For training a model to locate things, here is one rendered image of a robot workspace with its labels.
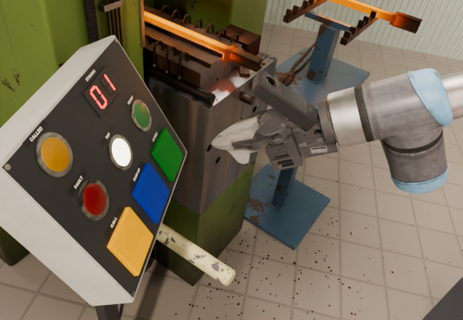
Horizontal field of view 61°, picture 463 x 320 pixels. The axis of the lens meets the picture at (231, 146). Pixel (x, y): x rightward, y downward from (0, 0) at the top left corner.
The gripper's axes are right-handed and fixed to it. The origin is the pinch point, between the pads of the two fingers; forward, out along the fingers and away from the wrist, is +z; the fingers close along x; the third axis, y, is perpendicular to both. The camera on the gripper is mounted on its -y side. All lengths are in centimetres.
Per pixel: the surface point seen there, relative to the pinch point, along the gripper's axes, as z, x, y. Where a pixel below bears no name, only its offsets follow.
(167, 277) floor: 69, 32, 84
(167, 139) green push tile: 10.2, 1.7, -1.5
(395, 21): -39, 86, 28
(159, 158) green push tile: 10.3, -3.6, -1.3
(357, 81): -22, 86, 48
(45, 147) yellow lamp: 10.6, -20.5, -18.9
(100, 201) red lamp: 10.6, -19.8, -8.0
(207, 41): 12.7, 48.3, -0.4
